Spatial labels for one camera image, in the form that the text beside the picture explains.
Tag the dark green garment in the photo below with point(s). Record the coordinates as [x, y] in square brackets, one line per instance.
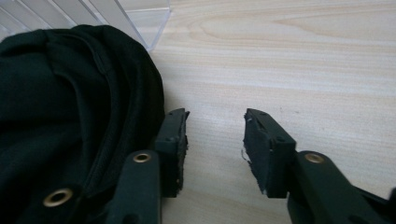
[71, 124]

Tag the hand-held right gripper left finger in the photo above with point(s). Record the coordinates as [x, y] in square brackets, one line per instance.
[172, 146]

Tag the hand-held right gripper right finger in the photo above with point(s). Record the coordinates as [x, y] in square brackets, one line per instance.
[264, 152]

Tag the clear plastic container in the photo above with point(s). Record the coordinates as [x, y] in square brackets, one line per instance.
[93, 15]

